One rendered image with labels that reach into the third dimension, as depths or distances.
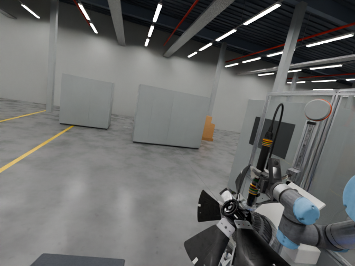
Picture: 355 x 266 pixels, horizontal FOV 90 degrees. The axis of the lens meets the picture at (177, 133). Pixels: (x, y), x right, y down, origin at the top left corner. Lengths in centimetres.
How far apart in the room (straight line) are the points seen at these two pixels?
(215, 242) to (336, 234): 59
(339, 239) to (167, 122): 601
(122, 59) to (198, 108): 769
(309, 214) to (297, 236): 10
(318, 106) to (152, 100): 531
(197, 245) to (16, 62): 1402
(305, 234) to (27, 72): 1413
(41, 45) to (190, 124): 1038
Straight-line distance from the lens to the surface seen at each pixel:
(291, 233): 82
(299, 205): 76
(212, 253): 118
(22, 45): 1437
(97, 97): 791
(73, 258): 76
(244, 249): 102
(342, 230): 80
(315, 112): 162
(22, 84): 1430
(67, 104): 818
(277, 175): 89
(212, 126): 931
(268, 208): 142
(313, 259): 171
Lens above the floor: 177
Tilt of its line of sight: 11 degrees down
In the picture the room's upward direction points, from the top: 11 degrees clockwise
